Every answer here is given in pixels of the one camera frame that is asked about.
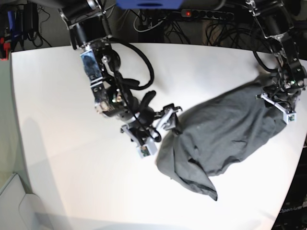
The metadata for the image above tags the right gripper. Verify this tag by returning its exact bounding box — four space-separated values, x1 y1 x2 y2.
120 103 182 153

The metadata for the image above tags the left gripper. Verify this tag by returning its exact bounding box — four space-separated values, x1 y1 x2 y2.
256 91 302 115

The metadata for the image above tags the grey t-shirt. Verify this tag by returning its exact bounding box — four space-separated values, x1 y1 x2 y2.
156 80 286 200

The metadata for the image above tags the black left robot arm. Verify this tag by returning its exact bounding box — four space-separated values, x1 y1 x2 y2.
246 0 307 124

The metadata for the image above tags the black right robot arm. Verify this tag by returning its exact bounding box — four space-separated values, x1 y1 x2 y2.
39 0 182 157

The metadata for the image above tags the black power strip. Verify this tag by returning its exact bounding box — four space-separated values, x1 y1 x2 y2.
181 9 235 21

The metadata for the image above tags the blue box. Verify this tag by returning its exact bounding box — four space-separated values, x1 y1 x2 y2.
116 0 183 10

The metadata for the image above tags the black power adapter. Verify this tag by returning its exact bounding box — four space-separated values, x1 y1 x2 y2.
23 2 39 41

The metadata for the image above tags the red clamp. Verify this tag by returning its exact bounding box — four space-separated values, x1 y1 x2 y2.
0 37 11 60

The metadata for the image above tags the blue tool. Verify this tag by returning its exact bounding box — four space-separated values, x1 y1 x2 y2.
7 11 20 41

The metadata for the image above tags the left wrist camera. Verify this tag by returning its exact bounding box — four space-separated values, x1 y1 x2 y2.
283 113 297 124

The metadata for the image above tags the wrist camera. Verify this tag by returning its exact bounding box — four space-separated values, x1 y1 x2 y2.
283 113 297 124
136 145 152 159

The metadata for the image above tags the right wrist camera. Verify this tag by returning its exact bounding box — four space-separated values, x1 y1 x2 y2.
136 145 152 159

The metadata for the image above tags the white cable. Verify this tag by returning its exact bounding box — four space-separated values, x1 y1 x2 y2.
133 14 165 33

